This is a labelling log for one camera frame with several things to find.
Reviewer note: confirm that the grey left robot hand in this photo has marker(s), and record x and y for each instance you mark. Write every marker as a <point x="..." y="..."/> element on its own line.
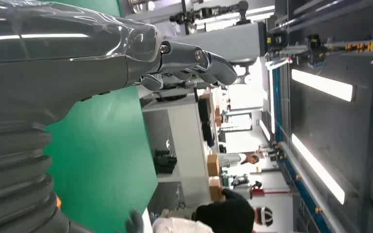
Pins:
<point x="61" y="58"/>

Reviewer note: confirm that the black boots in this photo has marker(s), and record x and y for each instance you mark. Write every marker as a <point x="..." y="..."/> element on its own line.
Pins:
<point x="164" y="160"/>

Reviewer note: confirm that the brown cardboard box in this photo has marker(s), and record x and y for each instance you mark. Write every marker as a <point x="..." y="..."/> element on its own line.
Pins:
<point x="216" y="190"/>
<point x="213" y="165"/>

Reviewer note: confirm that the person with headset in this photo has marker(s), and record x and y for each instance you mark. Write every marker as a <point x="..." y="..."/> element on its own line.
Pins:
<point x="228" y="214"/>

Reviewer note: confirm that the white cabinet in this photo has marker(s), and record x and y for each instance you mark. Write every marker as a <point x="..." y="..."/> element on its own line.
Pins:
<point x="189" y="144"/>

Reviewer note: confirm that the standing person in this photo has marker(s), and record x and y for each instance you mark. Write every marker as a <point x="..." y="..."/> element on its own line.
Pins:
<point x="238" y="159"/>

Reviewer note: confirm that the red white barrier bar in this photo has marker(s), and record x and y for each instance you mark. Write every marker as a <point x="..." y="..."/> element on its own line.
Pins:
<point x="273" y="192"/>

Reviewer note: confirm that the white machine base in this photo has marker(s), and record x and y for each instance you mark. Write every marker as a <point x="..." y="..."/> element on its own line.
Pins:
<point x="225" y="41"/>

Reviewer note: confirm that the blue overhead beam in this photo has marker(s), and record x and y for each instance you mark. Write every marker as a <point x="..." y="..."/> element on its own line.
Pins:
<point x="278" y="106"/>

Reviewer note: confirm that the long ceiling light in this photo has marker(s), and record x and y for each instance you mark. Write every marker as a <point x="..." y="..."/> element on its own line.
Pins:
<point x="318" y="168"/>

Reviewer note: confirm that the rail with yellow clips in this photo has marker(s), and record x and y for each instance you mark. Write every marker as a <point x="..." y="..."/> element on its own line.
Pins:
<point x="334" y="46"/>

